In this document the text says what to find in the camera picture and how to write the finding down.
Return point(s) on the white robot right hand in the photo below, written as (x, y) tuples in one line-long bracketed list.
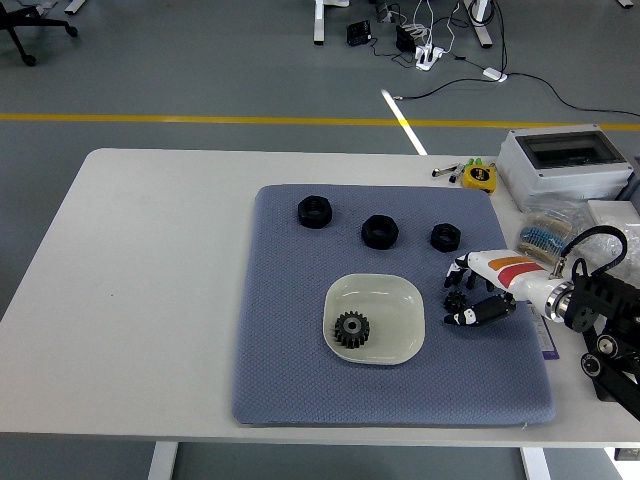
[(515, 275)]

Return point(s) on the small black gear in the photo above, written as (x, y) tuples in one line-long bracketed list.
[(454, 301)]

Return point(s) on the large black gear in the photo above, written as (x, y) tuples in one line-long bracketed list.
[(342, 337)]

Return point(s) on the small black hex nut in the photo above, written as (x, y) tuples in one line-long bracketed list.
[(435, 242)]

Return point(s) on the flat white box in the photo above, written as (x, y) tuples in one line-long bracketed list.
[(610, 210)]

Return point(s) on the black and white button box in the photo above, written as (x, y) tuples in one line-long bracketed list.
[(601, 394)]

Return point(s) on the large black hex nut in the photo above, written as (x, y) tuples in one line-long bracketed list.
[(367, 237)]

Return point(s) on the black threaded hex nut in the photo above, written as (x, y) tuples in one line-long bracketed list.
[(303, 216)]

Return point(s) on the black charger box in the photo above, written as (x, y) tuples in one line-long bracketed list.
[(405, 39)]

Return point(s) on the bag of blue resistors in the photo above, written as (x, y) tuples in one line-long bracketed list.
[(542, 235)]

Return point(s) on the bag of clear parts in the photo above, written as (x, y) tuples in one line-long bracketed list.
[(600, 250)]

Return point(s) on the yellow tape measure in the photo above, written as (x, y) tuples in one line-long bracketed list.
[(478, 177)]

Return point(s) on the small black tool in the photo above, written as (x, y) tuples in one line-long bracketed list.
[(456, 175)]

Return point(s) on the silver pen-shaped tool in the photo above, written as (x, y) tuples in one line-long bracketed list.
[(444, 171)]

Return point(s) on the white square dish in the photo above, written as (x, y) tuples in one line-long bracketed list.
[(385, 310)]

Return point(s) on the white table leg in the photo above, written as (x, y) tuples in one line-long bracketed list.
[(162, 462), (535, 465)]

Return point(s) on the white floor adapter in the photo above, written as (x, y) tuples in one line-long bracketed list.
[(494, 74)]

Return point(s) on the white power strip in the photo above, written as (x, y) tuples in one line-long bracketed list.
[(429, 57)]

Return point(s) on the blue-grey quilted mat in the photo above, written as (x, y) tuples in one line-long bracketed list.
[(280, 350)]

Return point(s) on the white desk leg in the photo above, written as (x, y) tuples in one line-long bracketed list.
[(318, 25), (480, 30)]

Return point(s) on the black power adapter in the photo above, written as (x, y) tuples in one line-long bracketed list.
[(358, 33)]

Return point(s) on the white desk foot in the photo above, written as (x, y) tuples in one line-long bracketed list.
[(75, 5)]

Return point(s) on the black office chair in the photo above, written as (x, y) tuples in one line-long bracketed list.
[(17, 37)]

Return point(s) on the grey electrical enclosure box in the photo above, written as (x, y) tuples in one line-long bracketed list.
[(515, 165)]

